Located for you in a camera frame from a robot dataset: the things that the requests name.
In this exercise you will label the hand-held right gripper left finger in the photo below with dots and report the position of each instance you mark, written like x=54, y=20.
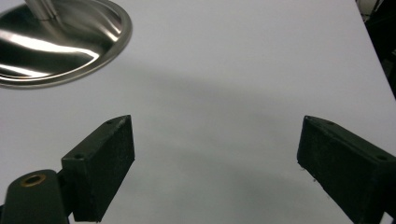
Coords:
x=96, y=168

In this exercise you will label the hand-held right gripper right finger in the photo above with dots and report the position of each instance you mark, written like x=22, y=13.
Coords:
x=345, y=168

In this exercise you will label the shiny metal bowl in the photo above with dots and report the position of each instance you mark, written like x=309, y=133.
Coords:
x=59, y=43

